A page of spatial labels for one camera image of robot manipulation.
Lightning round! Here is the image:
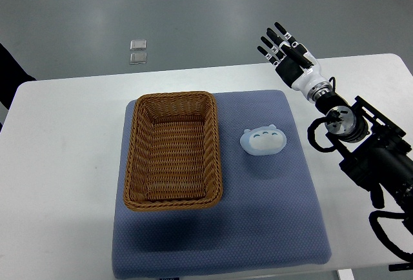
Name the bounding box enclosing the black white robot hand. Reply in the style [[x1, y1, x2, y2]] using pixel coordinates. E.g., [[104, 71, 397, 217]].
[[257, 21, 333, 103]]

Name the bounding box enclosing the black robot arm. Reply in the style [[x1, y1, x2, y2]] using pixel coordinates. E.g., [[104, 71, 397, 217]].
[[307, 78, 412, 272]]

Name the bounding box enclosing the brown wicker basket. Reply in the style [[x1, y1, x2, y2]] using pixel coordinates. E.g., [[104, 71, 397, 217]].
[[123, 91, 223, 212]]

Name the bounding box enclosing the blue textured mat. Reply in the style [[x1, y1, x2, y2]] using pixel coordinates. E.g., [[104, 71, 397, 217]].
[[112, 90, 331, 279]]

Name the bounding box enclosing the lower metal floor plate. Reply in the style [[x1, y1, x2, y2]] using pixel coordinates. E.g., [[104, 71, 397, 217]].
[[130, 52, 147, 65]]

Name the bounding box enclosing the metal floor plate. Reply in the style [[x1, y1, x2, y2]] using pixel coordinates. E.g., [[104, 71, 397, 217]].
[[130, 52, 147, 65], [130, 39, 147, 51]]

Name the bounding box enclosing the upper metal floor plate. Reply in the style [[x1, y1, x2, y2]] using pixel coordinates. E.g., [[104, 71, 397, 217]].
[[130, 39, 147, 51]]

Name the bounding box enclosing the white table leg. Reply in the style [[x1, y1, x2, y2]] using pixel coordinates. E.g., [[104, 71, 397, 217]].
[[337, 268, 355, 280]]

